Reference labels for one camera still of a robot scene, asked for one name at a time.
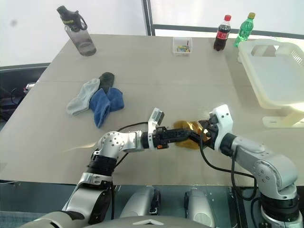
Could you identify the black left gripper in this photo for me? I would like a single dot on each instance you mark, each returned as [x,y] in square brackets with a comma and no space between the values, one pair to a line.
[164,137]

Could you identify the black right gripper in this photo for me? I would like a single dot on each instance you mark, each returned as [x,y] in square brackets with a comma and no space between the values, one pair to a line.
[212,130]

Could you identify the mustard yellow sock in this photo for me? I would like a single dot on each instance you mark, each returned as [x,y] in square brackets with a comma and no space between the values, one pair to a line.
[181,125]

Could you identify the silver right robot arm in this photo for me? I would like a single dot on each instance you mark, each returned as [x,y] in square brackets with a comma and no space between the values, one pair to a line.
[261,164]

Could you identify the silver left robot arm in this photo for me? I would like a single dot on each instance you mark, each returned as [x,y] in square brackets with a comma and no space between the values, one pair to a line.
[114,142]

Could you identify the small clear plastic box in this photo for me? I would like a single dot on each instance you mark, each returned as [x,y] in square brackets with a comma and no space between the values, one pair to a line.
[182,47]

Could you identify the white plastic basket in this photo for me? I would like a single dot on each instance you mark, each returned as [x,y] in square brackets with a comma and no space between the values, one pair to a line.
[275,76]

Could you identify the silver right robot leg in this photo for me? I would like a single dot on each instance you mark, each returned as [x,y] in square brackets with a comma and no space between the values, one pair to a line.
[199,206]

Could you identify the silver robot leg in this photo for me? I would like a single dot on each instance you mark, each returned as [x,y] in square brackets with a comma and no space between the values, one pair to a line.
[140,202]
[199,206]

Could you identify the silver left robot leg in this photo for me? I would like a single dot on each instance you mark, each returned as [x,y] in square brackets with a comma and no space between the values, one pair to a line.
[140,202]

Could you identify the black table leg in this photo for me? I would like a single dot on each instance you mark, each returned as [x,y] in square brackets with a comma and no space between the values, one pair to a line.
[237,209]

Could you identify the blue sock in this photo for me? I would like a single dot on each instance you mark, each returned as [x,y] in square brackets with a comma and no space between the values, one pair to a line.
[101,109]

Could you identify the cola bottle red cap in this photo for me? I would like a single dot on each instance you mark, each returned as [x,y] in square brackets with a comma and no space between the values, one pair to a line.
[221,35]

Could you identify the dark green sock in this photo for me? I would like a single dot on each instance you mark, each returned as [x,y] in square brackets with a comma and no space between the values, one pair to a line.
[107,79]

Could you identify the grey robot torso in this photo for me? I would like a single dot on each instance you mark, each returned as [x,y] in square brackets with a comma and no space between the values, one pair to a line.
[142,223]

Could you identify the green soda bottle yellow cap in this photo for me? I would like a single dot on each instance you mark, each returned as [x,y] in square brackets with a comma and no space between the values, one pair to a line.
[244,30]

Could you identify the light grey sock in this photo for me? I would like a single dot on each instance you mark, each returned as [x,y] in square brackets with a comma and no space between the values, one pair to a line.
[82,97]

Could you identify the grey water bottle black lid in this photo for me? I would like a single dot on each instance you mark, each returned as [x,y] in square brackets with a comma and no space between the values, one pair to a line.
[82,40]

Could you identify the small white red device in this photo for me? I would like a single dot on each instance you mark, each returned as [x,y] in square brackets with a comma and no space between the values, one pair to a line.
[29,86]

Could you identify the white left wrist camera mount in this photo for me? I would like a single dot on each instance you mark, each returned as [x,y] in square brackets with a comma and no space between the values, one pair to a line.
[154,118]

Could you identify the black window frame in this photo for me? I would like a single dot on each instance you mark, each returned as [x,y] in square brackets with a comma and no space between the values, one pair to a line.
[148,16]

